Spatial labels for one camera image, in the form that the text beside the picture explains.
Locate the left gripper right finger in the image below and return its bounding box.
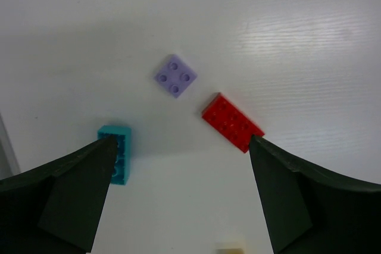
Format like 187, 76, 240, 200
249, 136, 380, 253

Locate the light purple square lego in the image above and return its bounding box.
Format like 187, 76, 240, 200
154, 54, 197, 98

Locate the teal lego brick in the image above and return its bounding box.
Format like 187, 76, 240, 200
97, 126, 132, 185

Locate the red flat lego brick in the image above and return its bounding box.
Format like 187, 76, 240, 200
202, 93, 265, 153

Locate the small white lego piece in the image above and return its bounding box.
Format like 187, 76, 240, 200
214, 239, 245, 254

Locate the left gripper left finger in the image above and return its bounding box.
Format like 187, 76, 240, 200
1, 136, 117, 253

